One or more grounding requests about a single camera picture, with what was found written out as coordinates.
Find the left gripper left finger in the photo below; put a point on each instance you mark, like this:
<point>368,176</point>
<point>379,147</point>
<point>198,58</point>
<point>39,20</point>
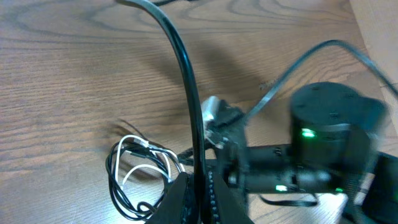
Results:
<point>169,211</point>

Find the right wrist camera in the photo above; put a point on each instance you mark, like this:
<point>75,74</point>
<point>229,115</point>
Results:
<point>218,113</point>

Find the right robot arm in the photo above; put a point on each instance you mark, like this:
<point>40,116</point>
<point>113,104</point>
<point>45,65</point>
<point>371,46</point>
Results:
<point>333,149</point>

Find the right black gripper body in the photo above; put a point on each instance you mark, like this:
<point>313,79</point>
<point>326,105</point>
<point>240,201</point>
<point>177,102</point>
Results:
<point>229,145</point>

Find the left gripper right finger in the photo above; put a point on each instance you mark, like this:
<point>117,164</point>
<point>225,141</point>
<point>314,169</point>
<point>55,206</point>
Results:
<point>220,205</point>

